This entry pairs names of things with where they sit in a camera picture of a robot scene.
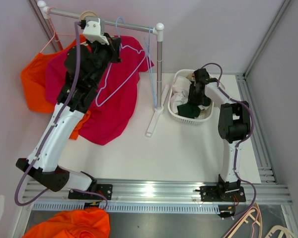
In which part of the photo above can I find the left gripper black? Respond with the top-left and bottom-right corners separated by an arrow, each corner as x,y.
85,33 -> 122,88

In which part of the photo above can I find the light blue wire hanger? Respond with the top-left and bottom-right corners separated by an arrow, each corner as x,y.
95,16 -> 148,107
144,27 -> 157,108

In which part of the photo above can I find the green and white t shirt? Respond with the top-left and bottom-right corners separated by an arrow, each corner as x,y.
169,73 -> 212,120

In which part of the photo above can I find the beige t shirt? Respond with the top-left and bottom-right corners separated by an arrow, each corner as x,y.
186,72 -> 212,119

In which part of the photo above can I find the beige wooden hanger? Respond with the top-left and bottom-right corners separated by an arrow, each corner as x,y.
79,11 -> 98,21

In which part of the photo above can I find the magenta t shirt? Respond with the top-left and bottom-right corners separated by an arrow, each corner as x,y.
45,35 -> 154,146

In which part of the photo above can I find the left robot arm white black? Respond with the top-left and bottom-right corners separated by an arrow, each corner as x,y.
16,37 -> 121,199

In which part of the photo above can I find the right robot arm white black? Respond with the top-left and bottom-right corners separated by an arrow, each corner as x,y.
189,68 -> 251,201

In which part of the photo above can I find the orange t shirt on hanger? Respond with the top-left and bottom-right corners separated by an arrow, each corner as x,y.
20,34 -> 91,141

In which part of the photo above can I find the pink hanger on floor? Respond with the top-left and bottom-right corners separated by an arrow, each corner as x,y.
223,202 -> 263,238

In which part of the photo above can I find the beige hanger on floor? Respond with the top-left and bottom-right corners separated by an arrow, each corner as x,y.
265,225 -> 297,238

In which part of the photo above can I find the white perforated plastic basket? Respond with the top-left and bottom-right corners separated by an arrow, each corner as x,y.
167,69 -> 214,125

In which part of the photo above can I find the orange cloth pile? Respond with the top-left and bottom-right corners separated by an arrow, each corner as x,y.
23,207 -> 110,238

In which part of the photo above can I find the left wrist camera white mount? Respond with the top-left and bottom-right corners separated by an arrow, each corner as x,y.
79,15 -> 109,45

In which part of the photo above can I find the pink wire hanger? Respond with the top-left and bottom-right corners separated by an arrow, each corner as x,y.
41,7 -> 64,53

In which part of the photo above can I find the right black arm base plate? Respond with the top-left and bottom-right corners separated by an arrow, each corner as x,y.
195,185 -> 246,202

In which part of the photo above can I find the aluminium rail frame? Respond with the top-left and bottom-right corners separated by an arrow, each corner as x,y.
21,179 -> 293,205

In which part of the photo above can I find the slotted grey cable duct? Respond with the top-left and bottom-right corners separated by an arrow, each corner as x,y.
32,201 -> 227,214

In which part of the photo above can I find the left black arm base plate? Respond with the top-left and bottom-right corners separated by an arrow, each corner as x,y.
68,183 -> 113,200

